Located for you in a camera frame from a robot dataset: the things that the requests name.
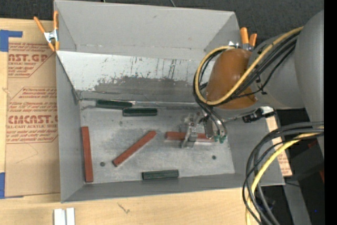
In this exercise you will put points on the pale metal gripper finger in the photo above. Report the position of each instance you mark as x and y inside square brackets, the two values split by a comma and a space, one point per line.
[183, 137]
[192, 138]

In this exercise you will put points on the red-brown flat block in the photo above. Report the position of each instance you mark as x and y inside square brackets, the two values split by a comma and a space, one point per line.
[87, 155]
[172, 135]
[134, 148]

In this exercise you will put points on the grey metal bin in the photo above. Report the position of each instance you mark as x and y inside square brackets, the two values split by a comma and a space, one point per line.
[158, 155]

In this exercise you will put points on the dark green flat block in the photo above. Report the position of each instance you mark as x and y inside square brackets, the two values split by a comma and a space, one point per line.
[113, 103]
[139, 112]
[160, 174]

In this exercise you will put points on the brown cardboard board, red print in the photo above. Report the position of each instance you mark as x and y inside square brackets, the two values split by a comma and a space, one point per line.
[31, 139]

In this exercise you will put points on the black cylinder on white bracket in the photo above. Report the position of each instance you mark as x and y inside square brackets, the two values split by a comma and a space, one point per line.
[252, 117]

